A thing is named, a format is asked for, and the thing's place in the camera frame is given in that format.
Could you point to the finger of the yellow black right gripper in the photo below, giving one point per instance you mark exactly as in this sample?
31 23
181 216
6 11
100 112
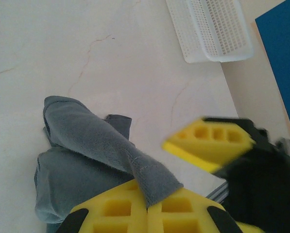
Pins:
208 143

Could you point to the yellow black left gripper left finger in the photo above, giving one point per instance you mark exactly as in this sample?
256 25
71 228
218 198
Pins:
115 211

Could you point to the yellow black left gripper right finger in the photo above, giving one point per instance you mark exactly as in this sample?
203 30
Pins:
191 211

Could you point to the grey t-shirt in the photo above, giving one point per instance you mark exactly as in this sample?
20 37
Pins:
91 150

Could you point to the white plastic mesh basket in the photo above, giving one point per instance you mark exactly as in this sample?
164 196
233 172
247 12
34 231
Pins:
212 29

